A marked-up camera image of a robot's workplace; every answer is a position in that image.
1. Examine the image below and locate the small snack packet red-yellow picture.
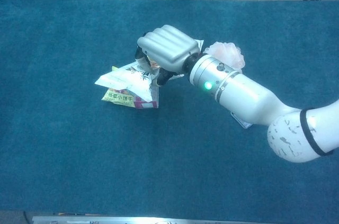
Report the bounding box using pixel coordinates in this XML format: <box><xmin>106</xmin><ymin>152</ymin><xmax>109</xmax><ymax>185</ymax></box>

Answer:
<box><xmin>194</xmin><ymin>39</ymin><xmax>205</xmax><ymax>53</ymax></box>

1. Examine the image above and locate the green yellow biscuit bag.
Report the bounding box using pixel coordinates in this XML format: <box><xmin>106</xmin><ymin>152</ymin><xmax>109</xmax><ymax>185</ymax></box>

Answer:
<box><xmin>101</xmin><ymin>65</ymin><xmax>136</xmax><ymax>107</ymax></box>

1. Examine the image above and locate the clear plastic box blue label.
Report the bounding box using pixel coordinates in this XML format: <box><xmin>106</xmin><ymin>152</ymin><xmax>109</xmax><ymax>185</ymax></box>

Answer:
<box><xmin>230</xmin><ymin>112</ymin><xmax>251</xmax><ymax>129</ymax></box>

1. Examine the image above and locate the pink mesh bath sponge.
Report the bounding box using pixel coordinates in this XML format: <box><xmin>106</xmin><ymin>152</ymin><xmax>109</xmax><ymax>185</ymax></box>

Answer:
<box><xmin>203</xmin><ymin>41</ymin><xmax>245</xmax><ymax>70</ymax></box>

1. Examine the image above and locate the long white box pink end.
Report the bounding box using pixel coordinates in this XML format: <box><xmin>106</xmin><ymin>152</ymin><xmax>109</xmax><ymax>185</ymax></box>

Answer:
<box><xmin>133</xmin><ymin>75</ymin><xmax>159</xmax><ymax>110</ymax></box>

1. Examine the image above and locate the silver metal rail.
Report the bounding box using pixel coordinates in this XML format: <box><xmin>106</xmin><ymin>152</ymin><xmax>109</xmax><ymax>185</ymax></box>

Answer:
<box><xmin>31</xmin><ymin>215</ymin><xmax>268</xmax><ymax>224</ymax></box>

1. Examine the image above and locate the large white snack bag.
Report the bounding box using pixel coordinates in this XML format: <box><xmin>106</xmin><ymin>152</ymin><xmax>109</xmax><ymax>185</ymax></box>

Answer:
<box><xmin>94</xmin><ymin>58</ymin><xmax>159</xmax><ymax>103</ymax></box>

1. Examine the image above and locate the teal carpet table cover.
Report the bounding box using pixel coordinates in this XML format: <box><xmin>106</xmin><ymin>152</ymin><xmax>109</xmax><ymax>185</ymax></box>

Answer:
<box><xmin>0</xmin><ymin>0</ymin><xmax>339</xmax><ymax>223</ymax></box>

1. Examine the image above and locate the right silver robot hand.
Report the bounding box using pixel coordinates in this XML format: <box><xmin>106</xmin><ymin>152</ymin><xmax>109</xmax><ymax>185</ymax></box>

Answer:
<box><xmin>135</xmin><ymin>24</ymin><xmax>201</xmax><ymax>87</ymax></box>

